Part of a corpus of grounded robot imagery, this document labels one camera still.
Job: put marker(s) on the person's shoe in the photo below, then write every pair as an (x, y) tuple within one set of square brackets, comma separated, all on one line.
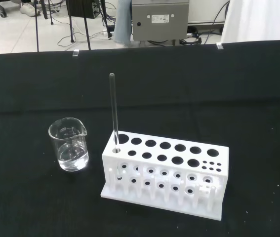
[(28, 10)]

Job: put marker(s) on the white hanging cloth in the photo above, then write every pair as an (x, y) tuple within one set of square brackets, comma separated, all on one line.
[(258, 19)]

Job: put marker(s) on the person's leg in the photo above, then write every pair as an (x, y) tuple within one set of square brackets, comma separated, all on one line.
[(123, 22)]

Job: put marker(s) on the black tripod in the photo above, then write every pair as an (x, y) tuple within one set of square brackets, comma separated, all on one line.
[(37, 29)]

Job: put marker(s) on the clear tape piece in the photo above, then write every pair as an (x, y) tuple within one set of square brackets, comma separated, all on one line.
[(75, 53), (219, 46)]

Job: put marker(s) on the black bench cloth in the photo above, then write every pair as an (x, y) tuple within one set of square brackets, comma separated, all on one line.
[(204, 98)]

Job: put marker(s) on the glass beaker with water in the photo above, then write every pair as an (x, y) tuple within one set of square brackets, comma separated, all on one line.
[(68, 158)]

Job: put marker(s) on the grey metal cabinet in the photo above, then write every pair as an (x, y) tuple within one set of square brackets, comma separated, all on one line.
[(159, 27)]

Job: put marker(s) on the white power strip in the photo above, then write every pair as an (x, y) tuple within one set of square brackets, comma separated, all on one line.
[(103, 33)]

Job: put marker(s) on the white test tube rack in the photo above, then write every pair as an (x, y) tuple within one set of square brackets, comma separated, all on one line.
[(222, 149)]

